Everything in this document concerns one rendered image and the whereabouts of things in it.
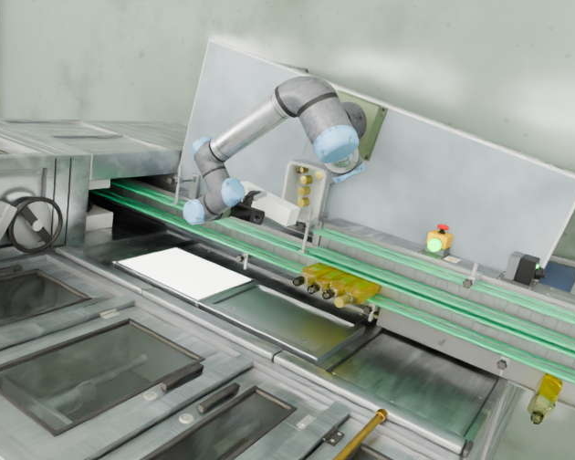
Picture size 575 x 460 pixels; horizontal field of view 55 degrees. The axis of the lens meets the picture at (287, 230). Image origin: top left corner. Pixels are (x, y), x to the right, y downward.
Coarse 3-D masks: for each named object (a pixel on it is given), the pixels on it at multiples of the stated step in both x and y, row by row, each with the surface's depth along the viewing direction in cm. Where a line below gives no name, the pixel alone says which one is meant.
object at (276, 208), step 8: (248, 184) 199; (264, 200) 192; (272, 200) 190; (280, 200) 193; (256, 208) 194; (264, 208) 192; (272, 208) 190; (280, 208) 189; (288, 208) 187; (296, 208) 190; (272, 216) 191; (280, 216) 189; (288, 216) 187; (296, 216) 192; (288, 224) 190
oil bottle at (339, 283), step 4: (340, 276) 192; (344, 276) 193; (348, 276) 193; (352, 276) 194; (356, 276) 195; (332, 280) 186; (336, 280) 187; (340, 280) 188; (344, 280) 188; (348, 280) 189; (352, 280) 190; (332, 284) 185; (336, 284) 184; (340, 284) 185; (344, 284) 185; (348, 284) 186; (328, 288) 186; (336, 288) 184; (340, 288) 183; (344, 288) 184; (340, 292) 184; (336, 296) 184
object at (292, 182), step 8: (288, 168) 216; (312, 168) 211; (320, 168) 209; (288, 176) 218; (296, 176) 222; (312, 176) 219; (288, 184) 219; (296, 184) 223; (304, 184) 222; (312, 184) 220; (320, 184) 218; (288, 192) 221; (296, 192) 224; (312, 192) 220; (320, 192) 210; (288, 200) 223; (296, 200) 225; (312, 200) 221; (320, 200) 211; (304, 208) 223; (312, 208) 221; (304, 216) 220; (312, 216) 221
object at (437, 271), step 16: (336, 240) 195; (352, 240) 198; (384, 256) 186; (400, 256) 189; (432, 272) 178; (448, 272) 181; (480, 288) 171; (496, 288) 174; (528, 304) 165; (544, 304) 167
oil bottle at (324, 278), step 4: (332, 268) 198; (336, 268) 199; (324, 272) 193; (328, 272) 194; (332, 272) 195; (336, 272) 195; (340, 272) 196; (344, 272) 197; (316, 276) 189; (320, 276) 189; (324, 276) 190; (328, 276) 190; (332, 276) 191; (336, 276) 192; (316, 280) 188; (320, 280) 187; (324, 280) 187; (328, 280) 187; (324, 284) 186; (328, 284) 187; (324, 288) 187; (320, 292) 187
